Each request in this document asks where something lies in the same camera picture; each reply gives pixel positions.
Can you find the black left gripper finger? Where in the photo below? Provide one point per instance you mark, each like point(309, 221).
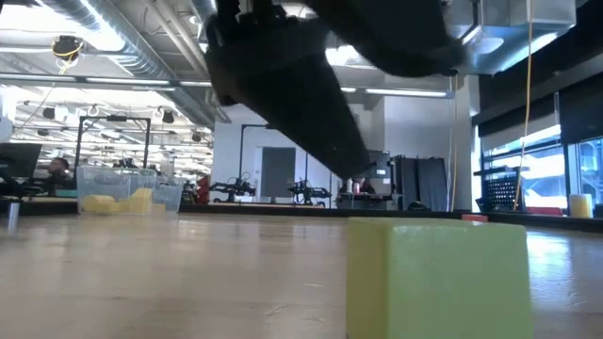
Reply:
point(400, 37)
point(292, 103)

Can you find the grey door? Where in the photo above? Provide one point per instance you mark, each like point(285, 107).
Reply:
point(275, 174)

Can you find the black cabinet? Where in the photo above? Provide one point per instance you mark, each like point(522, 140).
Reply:
point(381, 162)

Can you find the yellow arch block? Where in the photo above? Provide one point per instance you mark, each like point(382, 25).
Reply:
point(140, 200)

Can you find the grey upright post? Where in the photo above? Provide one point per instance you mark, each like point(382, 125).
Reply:
point(14, 214)

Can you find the yellow cylinder block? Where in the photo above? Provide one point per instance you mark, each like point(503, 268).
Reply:
point(96, 203)

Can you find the silver box ventilation duct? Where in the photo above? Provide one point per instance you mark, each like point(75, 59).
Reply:
point(509, 42)

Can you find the clear plastic bin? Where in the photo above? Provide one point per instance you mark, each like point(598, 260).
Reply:
point(101, 183)

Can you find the black background robot arm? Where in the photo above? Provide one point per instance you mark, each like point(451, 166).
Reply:
point(306, 190)
point(235, 187)

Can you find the green cube block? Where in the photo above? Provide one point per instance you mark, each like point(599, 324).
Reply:
point(438, 282)

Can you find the person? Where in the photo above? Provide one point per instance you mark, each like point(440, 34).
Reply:
point(59, 176)

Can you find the white bottle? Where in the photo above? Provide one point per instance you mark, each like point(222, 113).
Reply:
point(349, 186)

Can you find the black computer monitor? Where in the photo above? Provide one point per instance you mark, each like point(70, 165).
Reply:
point(19, 155)

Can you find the black pegboard rack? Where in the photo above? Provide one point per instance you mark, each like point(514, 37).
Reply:
point(501, 193)

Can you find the yellow plank block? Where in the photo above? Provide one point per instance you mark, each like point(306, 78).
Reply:
point(159, 207)

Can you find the red flat block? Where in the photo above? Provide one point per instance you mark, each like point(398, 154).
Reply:
point(475, 218)

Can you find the black camera gantry frame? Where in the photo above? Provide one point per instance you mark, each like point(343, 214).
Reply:
point(115, 118)
point(241, 155)

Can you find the yellow foam roll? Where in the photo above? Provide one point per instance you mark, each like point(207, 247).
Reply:
point(580, 205)

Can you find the pink bottle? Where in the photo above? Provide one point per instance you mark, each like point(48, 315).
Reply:
point(356, 187)

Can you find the black aluminium table frame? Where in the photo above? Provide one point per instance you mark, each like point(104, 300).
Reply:
point(542, 220)

